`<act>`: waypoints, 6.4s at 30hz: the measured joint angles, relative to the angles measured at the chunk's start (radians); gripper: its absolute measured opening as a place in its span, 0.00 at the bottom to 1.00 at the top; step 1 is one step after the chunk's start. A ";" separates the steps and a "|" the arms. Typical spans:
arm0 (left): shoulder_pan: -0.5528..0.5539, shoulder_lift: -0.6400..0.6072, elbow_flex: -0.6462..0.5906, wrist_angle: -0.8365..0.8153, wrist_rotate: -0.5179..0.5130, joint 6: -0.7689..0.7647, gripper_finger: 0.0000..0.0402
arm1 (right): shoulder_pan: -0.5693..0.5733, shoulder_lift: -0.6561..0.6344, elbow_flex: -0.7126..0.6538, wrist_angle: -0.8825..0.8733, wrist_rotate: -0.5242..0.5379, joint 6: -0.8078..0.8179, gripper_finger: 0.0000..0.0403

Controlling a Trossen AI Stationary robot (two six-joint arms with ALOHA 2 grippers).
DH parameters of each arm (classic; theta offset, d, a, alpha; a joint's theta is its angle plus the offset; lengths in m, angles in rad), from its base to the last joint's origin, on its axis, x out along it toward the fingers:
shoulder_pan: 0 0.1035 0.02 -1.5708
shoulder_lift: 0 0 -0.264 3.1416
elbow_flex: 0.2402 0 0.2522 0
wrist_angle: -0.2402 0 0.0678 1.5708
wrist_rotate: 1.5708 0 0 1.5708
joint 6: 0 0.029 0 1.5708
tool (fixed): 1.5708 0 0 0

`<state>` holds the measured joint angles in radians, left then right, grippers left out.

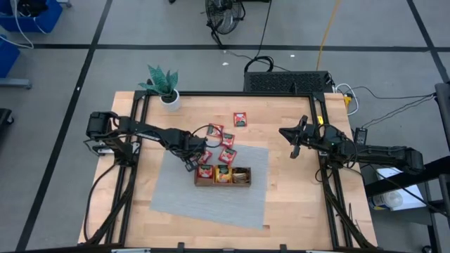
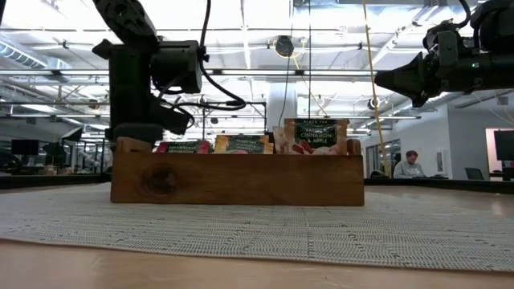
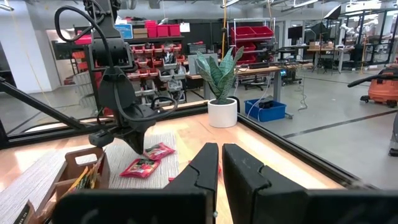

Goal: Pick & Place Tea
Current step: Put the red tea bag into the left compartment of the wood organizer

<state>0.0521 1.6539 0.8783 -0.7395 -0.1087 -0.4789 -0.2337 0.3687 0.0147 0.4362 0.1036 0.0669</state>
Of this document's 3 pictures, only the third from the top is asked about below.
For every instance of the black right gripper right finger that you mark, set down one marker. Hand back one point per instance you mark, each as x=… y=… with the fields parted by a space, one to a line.
x=258 y=193

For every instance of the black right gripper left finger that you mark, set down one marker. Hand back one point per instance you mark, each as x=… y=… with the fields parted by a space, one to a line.
x=192 y=193

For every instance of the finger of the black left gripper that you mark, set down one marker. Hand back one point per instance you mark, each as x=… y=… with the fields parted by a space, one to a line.
x=135 y=140
x=150 y=125

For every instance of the orange tea packet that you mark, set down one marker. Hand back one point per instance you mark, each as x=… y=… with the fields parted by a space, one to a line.
x=88 y=179

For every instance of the wooden three-compartment tray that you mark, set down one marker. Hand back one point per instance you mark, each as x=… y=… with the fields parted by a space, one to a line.
x=70 y=171

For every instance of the beige tea packet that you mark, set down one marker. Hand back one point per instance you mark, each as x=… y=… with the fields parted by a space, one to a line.
x=23 y=216

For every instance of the red tea packet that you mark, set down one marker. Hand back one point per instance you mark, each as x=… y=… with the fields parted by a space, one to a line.
x=158 y=151
x=140 y=168

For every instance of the grey woven mat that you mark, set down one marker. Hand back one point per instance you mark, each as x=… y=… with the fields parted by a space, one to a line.
x=164 y=168

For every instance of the blue sign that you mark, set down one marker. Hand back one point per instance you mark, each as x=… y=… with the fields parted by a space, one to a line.
x=125 y=31

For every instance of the snake plant in white pot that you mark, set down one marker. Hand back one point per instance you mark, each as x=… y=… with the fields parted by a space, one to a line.
x=222 y=115

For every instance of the parts shelf with red bins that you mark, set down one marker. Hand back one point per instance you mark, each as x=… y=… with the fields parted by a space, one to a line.
x=161 y=31

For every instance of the blue plastic bin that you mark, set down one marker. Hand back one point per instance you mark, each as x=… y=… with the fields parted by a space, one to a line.
x=267 y=114

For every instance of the wooden desk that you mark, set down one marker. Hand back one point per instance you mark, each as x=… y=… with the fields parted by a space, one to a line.
x=258 y=69

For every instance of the orange shop vacuum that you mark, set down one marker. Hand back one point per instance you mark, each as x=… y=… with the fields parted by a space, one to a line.
x=384 y=90

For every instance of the black aluminium table frame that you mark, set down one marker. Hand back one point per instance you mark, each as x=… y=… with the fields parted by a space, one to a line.
x=311 y=158

